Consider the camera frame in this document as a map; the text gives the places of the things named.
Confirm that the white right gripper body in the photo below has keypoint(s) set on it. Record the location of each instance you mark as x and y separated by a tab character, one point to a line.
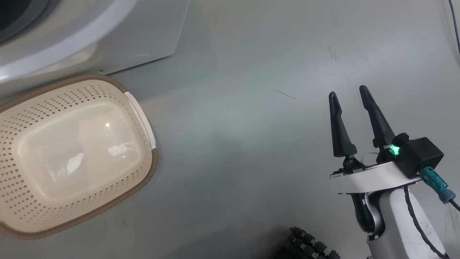
370	178

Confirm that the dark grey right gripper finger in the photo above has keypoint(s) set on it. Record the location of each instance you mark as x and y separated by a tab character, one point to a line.
341	140
381	129

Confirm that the white front-load washing machine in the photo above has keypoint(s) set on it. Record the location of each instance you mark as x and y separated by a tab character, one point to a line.
143	28

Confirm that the cream perforated laundry basket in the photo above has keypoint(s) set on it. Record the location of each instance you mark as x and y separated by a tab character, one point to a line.
72	151

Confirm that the grey rubber door gasket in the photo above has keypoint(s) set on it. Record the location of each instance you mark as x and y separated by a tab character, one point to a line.
39	18

